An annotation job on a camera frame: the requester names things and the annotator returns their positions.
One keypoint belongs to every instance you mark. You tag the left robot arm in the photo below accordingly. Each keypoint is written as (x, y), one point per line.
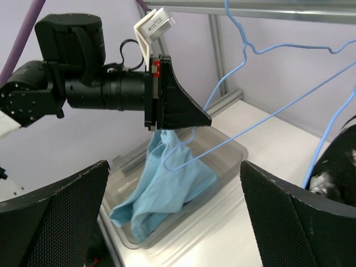
(73, 71)

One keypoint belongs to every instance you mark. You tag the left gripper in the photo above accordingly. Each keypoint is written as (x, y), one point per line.
(166, 104)

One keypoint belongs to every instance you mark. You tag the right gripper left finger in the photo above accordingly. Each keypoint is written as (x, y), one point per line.
(52, 226)

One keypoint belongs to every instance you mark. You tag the light blue wire hanger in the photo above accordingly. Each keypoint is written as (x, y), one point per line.
(278, 61)

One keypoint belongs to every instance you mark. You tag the light blue trousers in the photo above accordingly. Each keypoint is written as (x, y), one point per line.
(171, 178)

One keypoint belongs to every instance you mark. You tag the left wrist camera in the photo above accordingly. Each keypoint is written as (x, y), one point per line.
(151, 27)

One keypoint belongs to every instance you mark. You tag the aluminium hanging rail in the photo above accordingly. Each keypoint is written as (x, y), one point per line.
(309, 11)

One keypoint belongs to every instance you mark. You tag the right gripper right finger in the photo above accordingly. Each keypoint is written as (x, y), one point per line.
(294, 227)

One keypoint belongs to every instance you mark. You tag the black white patterned garment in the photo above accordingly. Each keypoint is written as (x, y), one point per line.
(333, 175)

